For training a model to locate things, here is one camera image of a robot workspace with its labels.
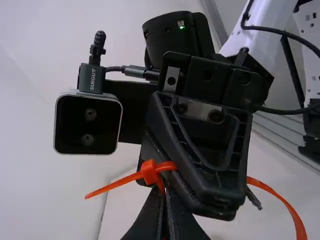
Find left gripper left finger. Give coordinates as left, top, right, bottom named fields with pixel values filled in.
left=119, top=184, right=167, bottom=240

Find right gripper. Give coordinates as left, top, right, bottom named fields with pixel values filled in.
left=104, top=50, right=275, bottom=146

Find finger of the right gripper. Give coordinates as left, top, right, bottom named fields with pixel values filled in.
left=145, top=90, right=254, bottom=222
left=136, top=132, right=167, bottom=187

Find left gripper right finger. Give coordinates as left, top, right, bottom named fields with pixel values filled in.
left=165, top=186, right=210, bottom=240

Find orange cable tie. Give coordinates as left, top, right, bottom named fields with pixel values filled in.
left=84, top=159, right=309, bottom=240

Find silver rails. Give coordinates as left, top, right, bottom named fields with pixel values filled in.
left=250, top=109, right=320, bottom=176

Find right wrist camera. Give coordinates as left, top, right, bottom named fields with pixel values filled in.
left=52, top=87, right=124, bottom=156

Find black cable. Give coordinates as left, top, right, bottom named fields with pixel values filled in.
left=76, top=29, right=162, bottom=95
left=240, top=14, right=320, bottom=116

